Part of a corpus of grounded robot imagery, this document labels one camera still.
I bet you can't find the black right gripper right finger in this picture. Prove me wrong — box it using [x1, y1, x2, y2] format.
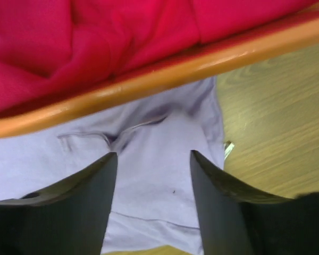
[190, 150, 319, 254]

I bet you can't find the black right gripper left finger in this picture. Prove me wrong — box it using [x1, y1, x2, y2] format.
[0, 152, 117, 254]

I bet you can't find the lavender t shirt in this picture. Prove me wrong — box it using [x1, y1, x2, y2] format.
[0, 77, 224, 254]

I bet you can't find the pink t shirt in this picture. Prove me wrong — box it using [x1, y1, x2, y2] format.
[0, 1, 313, 112]

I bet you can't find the orange plastic laundry basket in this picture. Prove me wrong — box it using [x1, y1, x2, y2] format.
[0, 4, 319, 138]

